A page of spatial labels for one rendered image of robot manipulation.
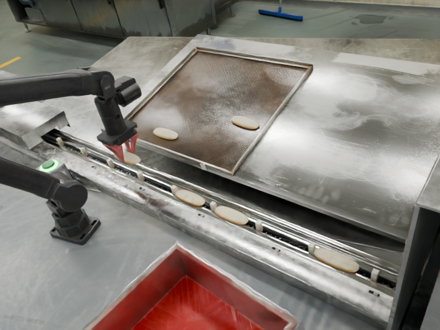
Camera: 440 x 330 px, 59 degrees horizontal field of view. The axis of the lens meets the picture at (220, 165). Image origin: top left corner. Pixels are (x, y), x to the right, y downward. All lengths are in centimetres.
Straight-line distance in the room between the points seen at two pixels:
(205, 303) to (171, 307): 8
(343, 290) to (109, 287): 53
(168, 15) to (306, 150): 294
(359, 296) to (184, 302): 37
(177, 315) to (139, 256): 20
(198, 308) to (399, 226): 47
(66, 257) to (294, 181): 63
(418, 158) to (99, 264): 83
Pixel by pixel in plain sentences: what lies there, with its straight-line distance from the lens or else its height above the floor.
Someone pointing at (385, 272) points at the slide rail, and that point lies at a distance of 91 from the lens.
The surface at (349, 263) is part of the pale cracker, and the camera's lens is 90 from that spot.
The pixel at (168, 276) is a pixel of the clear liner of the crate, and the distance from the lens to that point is 90.
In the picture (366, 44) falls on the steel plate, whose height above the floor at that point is 82.
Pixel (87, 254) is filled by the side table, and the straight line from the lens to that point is 110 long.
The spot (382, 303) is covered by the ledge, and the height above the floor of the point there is 86.
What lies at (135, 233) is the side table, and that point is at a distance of 109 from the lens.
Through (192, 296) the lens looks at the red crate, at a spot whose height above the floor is 82.
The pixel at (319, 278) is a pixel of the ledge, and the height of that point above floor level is 86.
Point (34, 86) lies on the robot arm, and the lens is 96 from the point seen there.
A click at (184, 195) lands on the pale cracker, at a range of 108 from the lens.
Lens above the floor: 158
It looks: 39 degrees down
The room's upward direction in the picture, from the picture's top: 12 degrees counter-clockwise
